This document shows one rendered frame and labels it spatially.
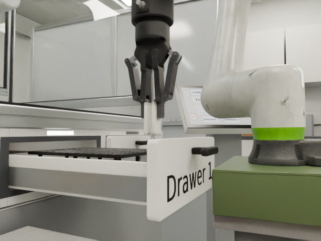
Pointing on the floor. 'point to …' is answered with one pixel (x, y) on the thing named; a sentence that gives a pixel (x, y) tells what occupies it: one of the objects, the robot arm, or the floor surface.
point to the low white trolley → (39, 235)
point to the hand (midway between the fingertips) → (152, 118)
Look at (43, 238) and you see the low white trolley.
